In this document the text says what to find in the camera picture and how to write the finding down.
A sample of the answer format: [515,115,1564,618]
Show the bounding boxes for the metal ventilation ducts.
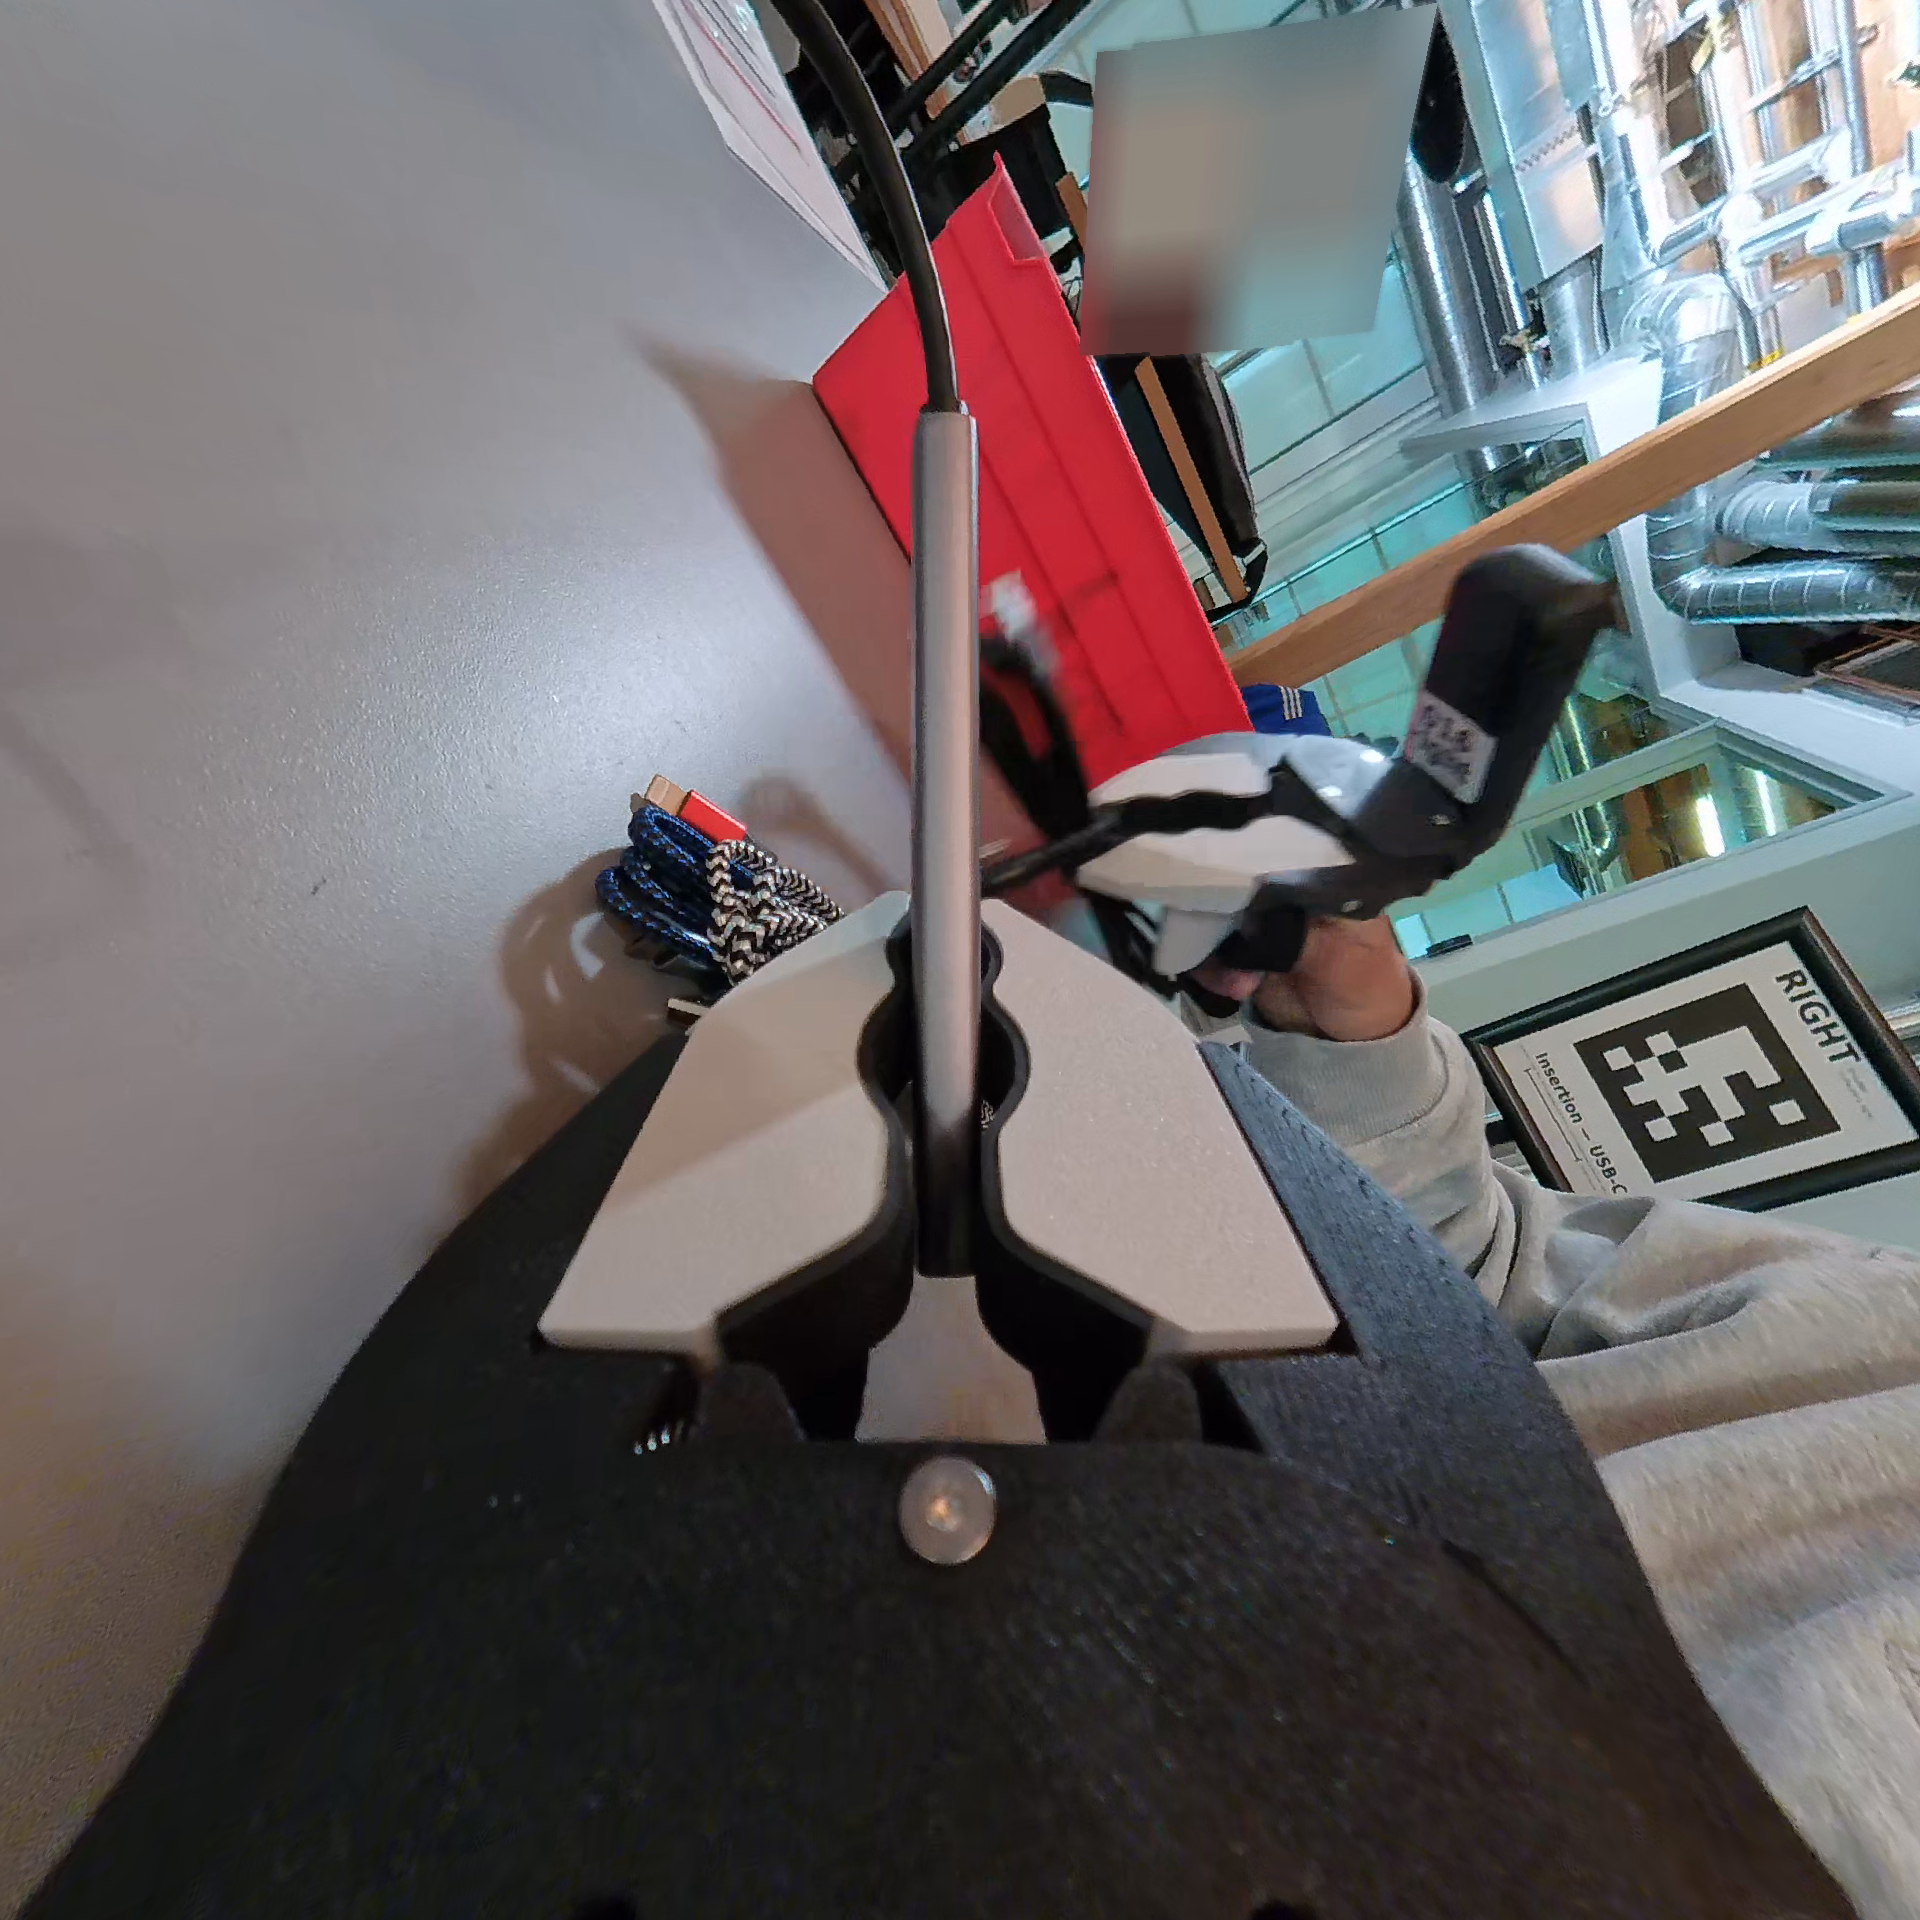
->
[1395,0,1920,634]

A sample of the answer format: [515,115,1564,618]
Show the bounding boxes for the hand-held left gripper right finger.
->
[977,900,1345,1368]

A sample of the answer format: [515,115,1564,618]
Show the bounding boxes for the person's right hand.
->
[1190,913,1423,1041]

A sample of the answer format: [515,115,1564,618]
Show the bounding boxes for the white paper sheet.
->
[650,0,890,290]

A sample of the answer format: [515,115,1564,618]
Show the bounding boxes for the black hub cable grey plug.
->
[769,0,972,424]

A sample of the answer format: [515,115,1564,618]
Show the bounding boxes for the red plastic storage bin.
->
[809,150,1260,789]

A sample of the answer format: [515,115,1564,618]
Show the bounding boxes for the blue red braided cable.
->
[594,772,754,977]

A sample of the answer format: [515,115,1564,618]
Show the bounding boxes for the grey desk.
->
[0,0,1157,1877]

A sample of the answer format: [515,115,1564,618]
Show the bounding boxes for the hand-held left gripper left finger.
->
[535,891,922,1374]

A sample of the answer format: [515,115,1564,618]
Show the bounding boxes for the wooden handrail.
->
[1222,288,1920,688]

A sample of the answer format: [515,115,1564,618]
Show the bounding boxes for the black shelving rack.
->
[1137,352,1274,620]

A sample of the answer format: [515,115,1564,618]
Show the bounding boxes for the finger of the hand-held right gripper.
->
[1068,790,1364,916]
[1083,732,1279,830]

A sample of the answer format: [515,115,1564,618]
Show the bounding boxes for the black white braided cable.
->
[678,836,845,1041]

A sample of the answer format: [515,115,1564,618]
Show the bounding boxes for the black framed marker sign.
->
[1459,902,1920,1214]

